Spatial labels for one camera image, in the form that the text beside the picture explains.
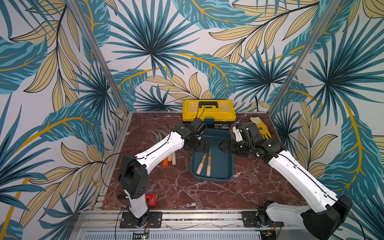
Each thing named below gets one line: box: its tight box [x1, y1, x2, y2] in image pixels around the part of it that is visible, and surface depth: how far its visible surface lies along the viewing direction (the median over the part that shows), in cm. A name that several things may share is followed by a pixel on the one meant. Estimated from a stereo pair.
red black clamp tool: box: [145, 194, 157, 207], surface depth 80 cm
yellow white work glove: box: [249, 116, 272, 140], surface depth 111 cm
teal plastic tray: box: [190, 128, 234, 182], surface depth 92 cm
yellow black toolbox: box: [182, 99, 237, 130], surface depth 100 cm
